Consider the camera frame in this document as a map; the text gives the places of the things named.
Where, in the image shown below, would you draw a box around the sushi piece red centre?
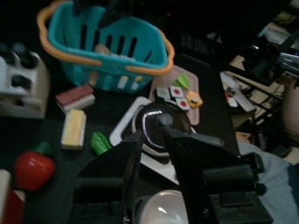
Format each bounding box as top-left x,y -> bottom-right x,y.
170,86 -> 185,99
174,97 -> 193,112

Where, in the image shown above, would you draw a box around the yellow cream toy block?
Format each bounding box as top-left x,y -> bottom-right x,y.
61,108 -> 89,151

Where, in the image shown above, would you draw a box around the green toy leaf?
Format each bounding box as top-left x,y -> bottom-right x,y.
173,73 -> 193,90

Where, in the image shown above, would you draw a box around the red toy box tan top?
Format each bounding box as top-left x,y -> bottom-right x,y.
0,169 -> 27,224

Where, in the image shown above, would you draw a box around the teal basket orange handles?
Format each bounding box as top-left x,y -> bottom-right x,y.
37,0 -> 177,95

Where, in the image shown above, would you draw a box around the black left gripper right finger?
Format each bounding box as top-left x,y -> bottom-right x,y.
164,128 -> 276,224

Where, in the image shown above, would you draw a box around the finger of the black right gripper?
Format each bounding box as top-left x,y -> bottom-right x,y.
71,0 -> 99,18
98,0 -> 133,28

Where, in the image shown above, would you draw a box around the grey blue cloth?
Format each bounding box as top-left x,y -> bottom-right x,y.
237,139 -> 299,224

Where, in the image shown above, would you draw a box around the green toy pepper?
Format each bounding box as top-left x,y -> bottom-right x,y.
90,130 -> 115,156

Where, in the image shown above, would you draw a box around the black toy frying pan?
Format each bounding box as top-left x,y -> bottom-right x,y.
133,101 -> 228,158

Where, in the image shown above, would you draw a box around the red toy fruit green stem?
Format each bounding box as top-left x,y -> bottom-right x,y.
14,142 -> 58,192

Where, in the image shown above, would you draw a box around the yellow orange toy food piece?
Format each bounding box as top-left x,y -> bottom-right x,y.
186,90 -> 205,109

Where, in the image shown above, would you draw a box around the silver grey device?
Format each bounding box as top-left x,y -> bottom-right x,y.
277,52 -> 299,77

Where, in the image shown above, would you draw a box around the person forearm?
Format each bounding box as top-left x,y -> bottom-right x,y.
281,74 -> 299,138

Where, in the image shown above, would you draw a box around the pink cutting board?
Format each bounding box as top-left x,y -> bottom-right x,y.
150,65 -> 202,126

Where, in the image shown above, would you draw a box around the tan toy bread piece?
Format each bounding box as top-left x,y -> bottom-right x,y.
94,43 -> 113,56

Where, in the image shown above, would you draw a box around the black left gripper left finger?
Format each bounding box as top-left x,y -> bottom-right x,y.
70,130 -> 146,224

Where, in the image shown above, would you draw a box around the white power strip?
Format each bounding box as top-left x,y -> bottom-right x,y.
220,71 -> 257,113

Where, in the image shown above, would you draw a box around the white toy knife block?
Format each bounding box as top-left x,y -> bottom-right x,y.
0,42 -> 53,121

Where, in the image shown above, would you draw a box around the red white toy slice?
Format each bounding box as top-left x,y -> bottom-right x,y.
54,84 -> 98,113

